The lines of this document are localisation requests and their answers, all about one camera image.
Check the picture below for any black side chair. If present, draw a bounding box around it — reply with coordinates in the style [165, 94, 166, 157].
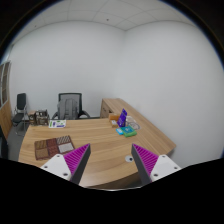
[12, 93, 27, 131]

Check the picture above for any grey backpack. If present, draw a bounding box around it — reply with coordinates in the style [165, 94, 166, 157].
[58, 98, 78, 120]

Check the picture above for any desk cable grommet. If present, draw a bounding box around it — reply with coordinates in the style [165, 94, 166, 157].
[125, 156, 134, 163]

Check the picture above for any wooden side desk return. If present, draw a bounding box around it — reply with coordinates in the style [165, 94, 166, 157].
[99, 97, 141, 120]

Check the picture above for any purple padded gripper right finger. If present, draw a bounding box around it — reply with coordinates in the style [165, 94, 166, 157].
[131, 144, 180, 185]

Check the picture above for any green flat packet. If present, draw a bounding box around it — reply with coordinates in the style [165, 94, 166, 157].
[121, 126, 137, 137]

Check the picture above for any small wooden crate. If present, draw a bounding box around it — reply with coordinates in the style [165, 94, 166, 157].
[36, 110, 49, 125]

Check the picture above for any black mesh office chair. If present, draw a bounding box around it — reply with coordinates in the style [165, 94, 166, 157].
[52, 93, 90, 120]

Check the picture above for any white green flat box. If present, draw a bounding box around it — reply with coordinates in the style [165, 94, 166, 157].
[49, 120, 66, 128]

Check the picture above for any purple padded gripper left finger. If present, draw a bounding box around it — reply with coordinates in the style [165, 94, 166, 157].
[41, 144, 91, 184]

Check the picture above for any blue small packet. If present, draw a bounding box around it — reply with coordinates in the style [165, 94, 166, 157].
[116, 128, 123, 135]

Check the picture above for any small orange box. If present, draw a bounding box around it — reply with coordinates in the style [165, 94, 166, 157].
[108, 114, 120, 122]

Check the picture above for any clear plastic bag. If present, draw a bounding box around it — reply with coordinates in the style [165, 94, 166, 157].
[126, 116, 140, 130]

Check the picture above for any brown patchwork towel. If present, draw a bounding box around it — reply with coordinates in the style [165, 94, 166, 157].
[34, 135, 75, 160]

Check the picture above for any wooden cabinet with glass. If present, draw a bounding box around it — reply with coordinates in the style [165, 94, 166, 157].
[0, 61, 12, 137]

